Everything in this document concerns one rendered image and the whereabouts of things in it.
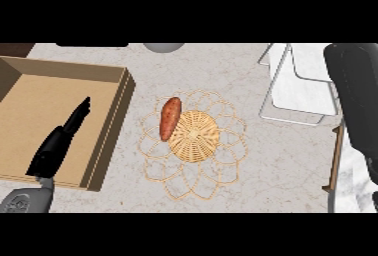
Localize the black flat appliance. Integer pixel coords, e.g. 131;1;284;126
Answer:
55;42;131;48

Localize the grey round bowl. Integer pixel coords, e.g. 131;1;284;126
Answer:
142;42;187;54

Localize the open tan cardboard box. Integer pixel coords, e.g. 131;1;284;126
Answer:
0;55;138;193

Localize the woven wicker placemat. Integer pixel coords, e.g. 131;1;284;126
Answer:
138;89;250;202

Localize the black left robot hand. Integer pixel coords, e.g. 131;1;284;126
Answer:
26;96;94;180

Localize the orange-brown squash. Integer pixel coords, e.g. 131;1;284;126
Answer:
159;96;185;143

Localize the white wire tiered shelf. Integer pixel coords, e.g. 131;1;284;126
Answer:
258;42;343;128

